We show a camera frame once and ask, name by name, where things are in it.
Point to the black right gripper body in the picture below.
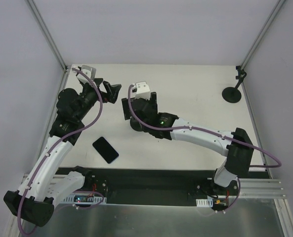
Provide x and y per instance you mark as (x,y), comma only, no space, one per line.
(126,108)

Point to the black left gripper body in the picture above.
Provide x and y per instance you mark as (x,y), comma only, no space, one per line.
(104,92)

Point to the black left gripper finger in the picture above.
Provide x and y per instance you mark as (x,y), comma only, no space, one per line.
(112,95)
(111,87)

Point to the black phone stand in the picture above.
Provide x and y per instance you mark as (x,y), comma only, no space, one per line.
(232,94)
(136,126)

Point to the blue-edged black smartphone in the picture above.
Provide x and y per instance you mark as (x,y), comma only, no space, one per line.
(104,148)

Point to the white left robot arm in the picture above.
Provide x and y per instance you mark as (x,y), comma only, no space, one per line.
(35,200)

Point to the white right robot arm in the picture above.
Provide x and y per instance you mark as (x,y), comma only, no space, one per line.
(235,146)

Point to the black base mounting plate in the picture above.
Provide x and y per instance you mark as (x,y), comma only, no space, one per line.
(156,187)

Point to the shiny metal front plate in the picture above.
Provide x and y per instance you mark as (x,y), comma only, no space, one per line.
(247,218)

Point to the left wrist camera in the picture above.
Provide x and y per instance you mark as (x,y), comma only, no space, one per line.
(88,71)

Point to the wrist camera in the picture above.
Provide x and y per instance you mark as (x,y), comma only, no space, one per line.
(141,90)
(88,71)

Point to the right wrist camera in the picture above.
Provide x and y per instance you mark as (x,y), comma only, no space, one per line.
(141,90)

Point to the aluminium frame rail left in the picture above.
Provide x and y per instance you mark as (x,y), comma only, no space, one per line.
(46,33)

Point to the aluminium frame rail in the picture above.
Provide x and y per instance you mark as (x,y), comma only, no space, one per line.
(46,33)
(263,31)

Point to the white cable duct left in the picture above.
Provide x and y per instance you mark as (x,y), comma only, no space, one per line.
(84,199)

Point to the white cable duct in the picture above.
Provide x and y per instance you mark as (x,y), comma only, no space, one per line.
(204,202)
(84,199)

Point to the white cable duct right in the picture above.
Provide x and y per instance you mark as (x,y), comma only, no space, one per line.
(204,202)

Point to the aluminium frame rail right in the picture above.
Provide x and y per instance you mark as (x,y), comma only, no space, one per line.
(263,31)

